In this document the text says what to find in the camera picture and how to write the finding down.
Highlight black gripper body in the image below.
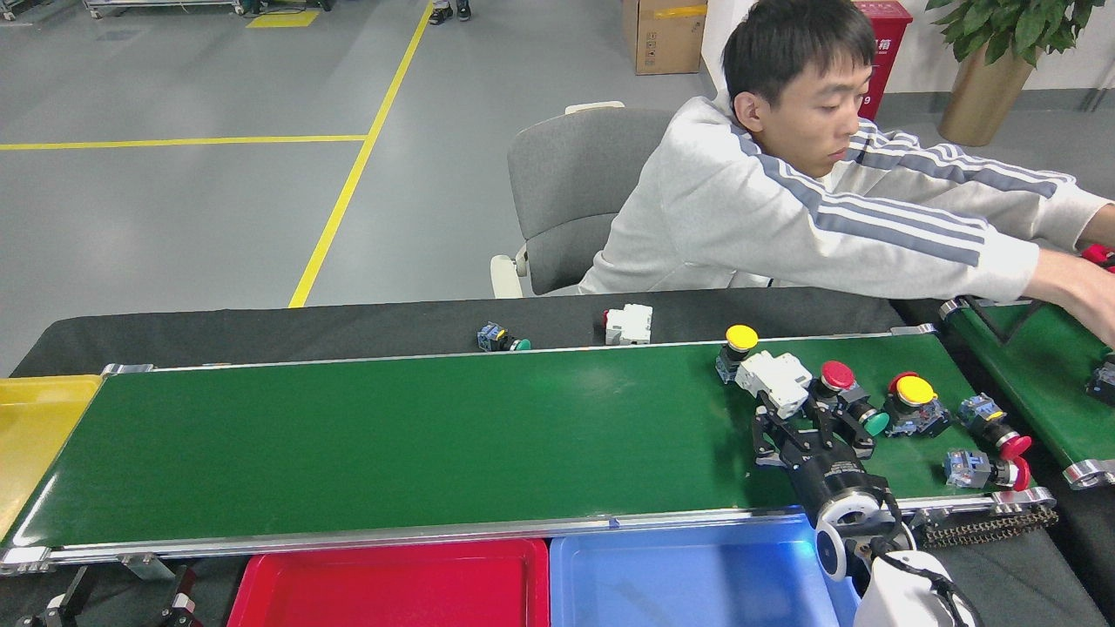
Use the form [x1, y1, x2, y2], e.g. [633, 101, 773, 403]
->
[784, 435, 889, 523]

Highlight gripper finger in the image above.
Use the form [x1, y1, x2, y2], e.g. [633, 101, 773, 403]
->
[159, 566, 199, 627]
[751, 390, 815, 471]
[806, 383, 877, 461]
[39, 566, 99, 627]

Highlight white circuit breaker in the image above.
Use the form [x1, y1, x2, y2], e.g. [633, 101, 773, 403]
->
[603, 303, 654, 347]
[734, 350, 814, 421]

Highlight blue plastic tray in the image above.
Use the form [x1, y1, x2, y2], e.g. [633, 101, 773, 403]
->
[551, 514, 863, 627]

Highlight short green conveyor belt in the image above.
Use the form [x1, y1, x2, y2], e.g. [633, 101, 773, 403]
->
[939, 296, 1115, 490]

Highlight red plastic tray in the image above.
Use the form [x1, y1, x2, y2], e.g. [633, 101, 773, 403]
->
[228, 538, 550, 627]

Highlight long green conveyor belt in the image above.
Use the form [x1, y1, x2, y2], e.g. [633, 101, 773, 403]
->
[0, 322, 1059, 577]

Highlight person's right hand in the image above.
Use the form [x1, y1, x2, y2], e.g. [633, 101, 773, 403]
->
[1024, 248, 1115, 349]

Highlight person's left hand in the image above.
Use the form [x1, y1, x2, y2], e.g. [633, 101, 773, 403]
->
[1076, 202, 1115, 249]

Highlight yellow plastic bin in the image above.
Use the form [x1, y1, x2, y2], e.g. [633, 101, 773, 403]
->
[0, 374, 104, 541]

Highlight grey office chair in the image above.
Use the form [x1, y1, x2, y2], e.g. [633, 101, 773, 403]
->
[490, 100, 676, 300]

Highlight potted plant in gold pot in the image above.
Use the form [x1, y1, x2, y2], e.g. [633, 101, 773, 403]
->
[925, 0, 1107, 147]

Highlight red fire extinguisher cabinet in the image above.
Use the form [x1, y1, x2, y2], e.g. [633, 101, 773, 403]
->
[849, 0, 914, 123]

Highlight cardboard box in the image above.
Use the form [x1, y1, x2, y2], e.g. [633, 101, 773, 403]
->
[622, 0, 708, 76]

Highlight metal rack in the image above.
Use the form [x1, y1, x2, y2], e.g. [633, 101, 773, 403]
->
[85, 0, 249, 18]

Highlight black drive chain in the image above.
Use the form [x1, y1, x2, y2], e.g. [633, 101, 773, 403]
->
[910, 505, 1059, 549]

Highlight black guide bracket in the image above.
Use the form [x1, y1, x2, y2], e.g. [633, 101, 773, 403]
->
[958, 294, 1033, 313]

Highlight black cable bundle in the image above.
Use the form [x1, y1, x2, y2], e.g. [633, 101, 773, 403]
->
[1000, 300, 1046, 347]

